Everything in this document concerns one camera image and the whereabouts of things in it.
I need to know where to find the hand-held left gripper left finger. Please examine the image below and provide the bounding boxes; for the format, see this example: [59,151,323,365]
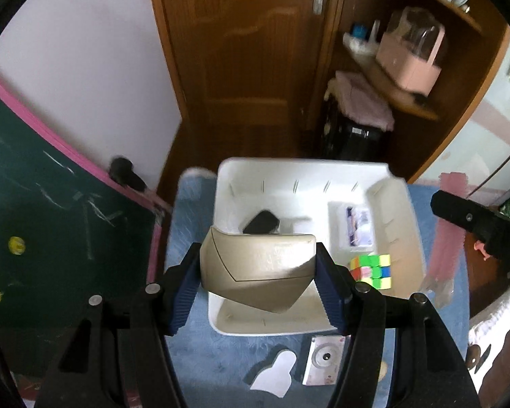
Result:
[34,241,205,408]

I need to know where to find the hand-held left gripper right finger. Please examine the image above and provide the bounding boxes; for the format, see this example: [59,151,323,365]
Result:
[314,241,481,408]

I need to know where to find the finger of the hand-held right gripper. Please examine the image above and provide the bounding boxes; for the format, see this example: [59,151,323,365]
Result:
[430,189,510,266]

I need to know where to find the pink hair roller pack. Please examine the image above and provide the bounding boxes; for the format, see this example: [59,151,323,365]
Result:
[425,171,468,309]

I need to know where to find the multicoloured puzzle cube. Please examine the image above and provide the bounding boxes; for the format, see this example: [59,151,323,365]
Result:
[349,254,392,290]

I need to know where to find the beige faceted box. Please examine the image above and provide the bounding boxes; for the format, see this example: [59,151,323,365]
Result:
[199,226,317,313]

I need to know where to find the clear plastic card box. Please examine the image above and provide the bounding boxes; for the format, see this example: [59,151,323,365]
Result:
[328,201,375,252]

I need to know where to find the dark green perfume bottle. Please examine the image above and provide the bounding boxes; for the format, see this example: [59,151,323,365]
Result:
[242,209,281,235]

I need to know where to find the white plastic bin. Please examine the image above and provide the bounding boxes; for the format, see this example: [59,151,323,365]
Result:
[207,157,428,336]

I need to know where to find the light blue floral wardrobe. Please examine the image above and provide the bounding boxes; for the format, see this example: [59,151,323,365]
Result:
[416,30,510,205]

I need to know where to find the blue plush tablecloth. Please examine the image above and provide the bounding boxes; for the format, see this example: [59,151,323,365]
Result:
[166,174,472,408]

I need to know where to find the white bottle-shaped piece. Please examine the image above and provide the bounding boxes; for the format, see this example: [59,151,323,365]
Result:
[249,348,298,396]

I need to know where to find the white knitted towel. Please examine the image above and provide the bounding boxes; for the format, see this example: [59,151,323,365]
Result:
[467,283,510,345]

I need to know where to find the brown wooden shelf unit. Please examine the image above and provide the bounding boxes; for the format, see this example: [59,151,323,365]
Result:
[306,0,510,183]

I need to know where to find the black chalkboard knob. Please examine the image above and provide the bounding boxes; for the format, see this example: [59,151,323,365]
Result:
[109,156,147,192]

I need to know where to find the black suitcase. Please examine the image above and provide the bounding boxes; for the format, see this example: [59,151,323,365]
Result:
[321,93,385,162]

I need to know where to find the folded pink cloth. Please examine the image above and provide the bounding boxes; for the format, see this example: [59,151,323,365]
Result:
[326,70,395,132]

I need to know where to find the pink basket with clear dome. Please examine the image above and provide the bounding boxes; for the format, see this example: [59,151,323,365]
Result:
[375,6,446,98]

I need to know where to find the white tissue packet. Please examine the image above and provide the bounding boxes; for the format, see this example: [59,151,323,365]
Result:
[343,32,379,57]

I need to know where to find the brown wooden door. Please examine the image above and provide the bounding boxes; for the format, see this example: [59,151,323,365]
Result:
[147,0,345,158]

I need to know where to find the green chalkboard with pink frame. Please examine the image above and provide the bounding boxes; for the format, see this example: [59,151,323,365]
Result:
[0,62,173,408]

